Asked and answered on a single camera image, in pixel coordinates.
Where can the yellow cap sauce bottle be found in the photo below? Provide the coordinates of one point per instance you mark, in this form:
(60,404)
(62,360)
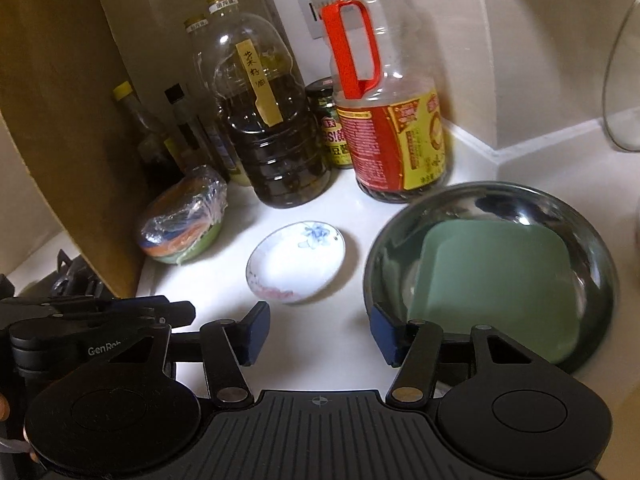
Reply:
(137,120)

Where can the large dark oil bottle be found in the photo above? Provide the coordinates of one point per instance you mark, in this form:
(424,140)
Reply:
(270,125)

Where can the plastic wrapped colourful bowls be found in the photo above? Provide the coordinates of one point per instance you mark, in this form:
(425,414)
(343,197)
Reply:
(182,220)

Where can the gold cap oil bottle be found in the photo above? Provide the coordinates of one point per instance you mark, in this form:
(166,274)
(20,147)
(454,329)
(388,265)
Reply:
(200,60)

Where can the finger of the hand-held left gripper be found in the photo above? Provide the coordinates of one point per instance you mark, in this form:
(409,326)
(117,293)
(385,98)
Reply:
(150,309)

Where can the black lid sauce jar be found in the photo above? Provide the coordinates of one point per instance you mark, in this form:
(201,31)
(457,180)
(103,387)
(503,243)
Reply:
(327,125)

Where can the small white floral dish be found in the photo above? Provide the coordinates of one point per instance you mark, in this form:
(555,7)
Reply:
(295,265)

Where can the person's left hand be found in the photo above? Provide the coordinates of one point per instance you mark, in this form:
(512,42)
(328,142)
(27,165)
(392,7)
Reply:
(4,407)

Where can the black cap sauce bottle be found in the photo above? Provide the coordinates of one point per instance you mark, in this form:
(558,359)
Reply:
(182,120)

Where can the green square plate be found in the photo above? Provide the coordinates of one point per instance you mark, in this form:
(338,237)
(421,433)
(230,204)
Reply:
(495,280)

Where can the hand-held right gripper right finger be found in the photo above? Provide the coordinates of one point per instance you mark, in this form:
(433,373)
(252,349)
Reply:
(384,335)

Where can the wooden cutting board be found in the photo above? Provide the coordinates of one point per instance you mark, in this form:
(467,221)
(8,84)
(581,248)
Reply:
(65,110)

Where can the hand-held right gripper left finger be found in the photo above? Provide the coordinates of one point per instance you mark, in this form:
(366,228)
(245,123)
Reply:
(255,332)

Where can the glass pot lid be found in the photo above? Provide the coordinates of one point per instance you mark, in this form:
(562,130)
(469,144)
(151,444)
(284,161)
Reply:
(622,100)

